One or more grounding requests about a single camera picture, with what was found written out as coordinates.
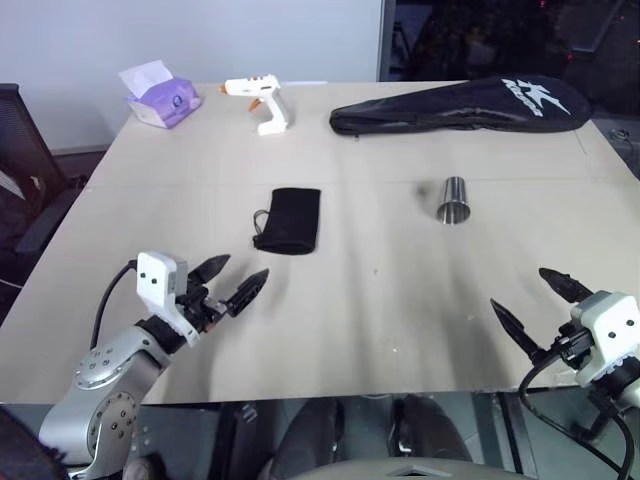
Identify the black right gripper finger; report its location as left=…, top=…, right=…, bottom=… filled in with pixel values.
left=538, top=267, right=595, bottom=304
left=489, top=297, right=545, bottom=365

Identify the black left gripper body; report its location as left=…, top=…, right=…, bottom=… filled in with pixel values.
left=174, top=283, right=230, bottom=335

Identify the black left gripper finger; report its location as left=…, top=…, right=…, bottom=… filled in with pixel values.
left=224, top=267, right=272, bottom=318
left=188, top=253, right=233, bottom=290

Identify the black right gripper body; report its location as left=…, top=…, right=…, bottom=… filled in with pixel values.
left=533, top=320, right=597, bottom=371

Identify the black racket bag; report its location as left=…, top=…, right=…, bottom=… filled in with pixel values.
left=328, top=75, right=592, bottom=137

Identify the stainless steel cup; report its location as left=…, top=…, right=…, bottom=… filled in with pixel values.
left=435, top=175, right=473, bottom=227

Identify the beige curved robot body cover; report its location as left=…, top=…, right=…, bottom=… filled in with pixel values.
left=257, top=453, right=519, bottom=480

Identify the white hot glue gun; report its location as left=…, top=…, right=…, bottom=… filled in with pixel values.
left=217, top=73, right=291, bottom=138

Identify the purple tissue pack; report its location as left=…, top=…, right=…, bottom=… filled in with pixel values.
left=118, top=60, right=204, bottom=132

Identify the black office chair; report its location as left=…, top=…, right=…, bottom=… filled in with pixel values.
left=0, top=83, right=87, bottom=292

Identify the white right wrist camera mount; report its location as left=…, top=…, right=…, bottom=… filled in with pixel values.
left=569, top=291, right=640, bottom=389

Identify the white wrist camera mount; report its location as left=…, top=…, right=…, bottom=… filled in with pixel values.
left=569, top=291, right=640, bottom=389
left=136, top=250, right=202, bottom=346

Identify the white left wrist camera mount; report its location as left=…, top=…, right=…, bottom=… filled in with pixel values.
left=136, top=250, right=202, bottom=346

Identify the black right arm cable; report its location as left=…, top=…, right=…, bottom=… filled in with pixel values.
left=517, top=349, right=632, bottom=480

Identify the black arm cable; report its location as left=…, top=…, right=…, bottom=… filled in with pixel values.
left=89, top=259, right=140, bottom=351
left=517, top=349, right=632, bottom=480

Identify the black fabric pouch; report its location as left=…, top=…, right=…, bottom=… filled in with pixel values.
left=251, top=187, right=322, bottom=255

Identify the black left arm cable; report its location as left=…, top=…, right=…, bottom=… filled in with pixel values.
left=89, top=259, right=140, bottom=351

